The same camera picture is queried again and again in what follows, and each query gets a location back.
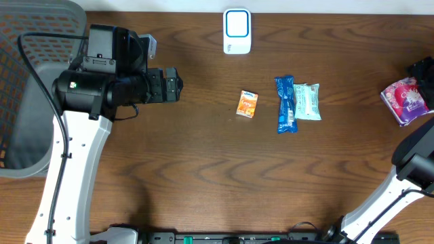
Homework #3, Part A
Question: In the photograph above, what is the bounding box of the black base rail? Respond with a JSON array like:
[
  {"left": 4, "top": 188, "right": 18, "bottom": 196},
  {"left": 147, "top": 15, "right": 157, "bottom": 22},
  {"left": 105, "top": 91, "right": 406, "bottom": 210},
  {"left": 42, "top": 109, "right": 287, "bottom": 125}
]
[{"left": 90, "top": 231, "right": 401, "bottom": 244}]

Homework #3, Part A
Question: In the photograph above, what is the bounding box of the grey plastic mesh basket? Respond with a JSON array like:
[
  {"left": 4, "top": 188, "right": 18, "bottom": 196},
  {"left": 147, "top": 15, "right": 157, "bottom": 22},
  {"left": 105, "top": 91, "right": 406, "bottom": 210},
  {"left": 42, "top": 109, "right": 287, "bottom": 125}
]
[{"left": 1, "top": 1, "right": 87, "bottom": 178}]

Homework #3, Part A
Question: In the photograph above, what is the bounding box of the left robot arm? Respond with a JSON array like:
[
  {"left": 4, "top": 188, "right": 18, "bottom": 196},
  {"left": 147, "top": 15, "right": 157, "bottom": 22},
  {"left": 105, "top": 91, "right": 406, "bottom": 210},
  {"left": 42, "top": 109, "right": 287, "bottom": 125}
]
[{"left": 25, "top": 24, "right": 183, "bottom": 243}]

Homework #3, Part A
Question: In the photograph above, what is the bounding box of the blue Oreo cookie pack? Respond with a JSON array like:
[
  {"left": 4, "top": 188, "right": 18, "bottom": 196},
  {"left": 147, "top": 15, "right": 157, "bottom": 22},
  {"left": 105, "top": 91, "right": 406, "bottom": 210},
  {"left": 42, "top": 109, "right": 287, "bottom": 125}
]
[{"left": 275, "top": 75, "right": 298, "bottom": 134}]

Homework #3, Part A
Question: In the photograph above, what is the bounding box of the mint green wipes pack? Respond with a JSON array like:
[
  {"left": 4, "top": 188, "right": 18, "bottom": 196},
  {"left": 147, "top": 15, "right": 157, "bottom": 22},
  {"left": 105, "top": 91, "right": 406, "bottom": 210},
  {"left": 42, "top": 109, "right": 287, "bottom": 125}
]
[{"left": 294, "top": 83, "right": 321, "bottom": 121}]

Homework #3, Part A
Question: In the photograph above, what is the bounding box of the red purple pad pack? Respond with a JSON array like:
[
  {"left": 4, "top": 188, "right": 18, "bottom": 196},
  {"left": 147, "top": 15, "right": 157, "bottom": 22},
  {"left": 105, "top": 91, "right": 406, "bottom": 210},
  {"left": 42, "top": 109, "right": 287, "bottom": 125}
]
[{"left": 380, "top": 77, "right": 433, "bottom": 127}]

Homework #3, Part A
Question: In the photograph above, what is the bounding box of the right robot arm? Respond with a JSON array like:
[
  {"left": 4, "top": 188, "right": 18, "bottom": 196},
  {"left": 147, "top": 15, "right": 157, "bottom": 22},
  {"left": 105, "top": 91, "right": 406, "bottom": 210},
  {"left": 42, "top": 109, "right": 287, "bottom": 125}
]
[{"left": 321, "top": 56, "right": 433, "bottom": 243}]

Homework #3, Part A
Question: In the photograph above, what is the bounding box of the orange tissue pack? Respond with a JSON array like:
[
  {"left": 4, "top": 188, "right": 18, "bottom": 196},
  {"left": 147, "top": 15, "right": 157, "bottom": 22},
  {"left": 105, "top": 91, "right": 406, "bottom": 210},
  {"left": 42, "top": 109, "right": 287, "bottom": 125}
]
[{"left": 236, "top": 90, "right": 258, "bottom": 118}]

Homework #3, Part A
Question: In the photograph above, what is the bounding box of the white barcode scanner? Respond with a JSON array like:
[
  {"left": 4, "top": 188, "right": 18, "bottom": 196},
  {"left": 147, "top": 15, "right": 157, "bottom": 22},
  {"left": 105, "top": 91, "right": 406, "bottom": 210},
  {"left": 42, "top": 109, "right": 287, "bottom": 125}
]
[{"left": 223, "top": 8, "right": 252, "bottom": 55}]

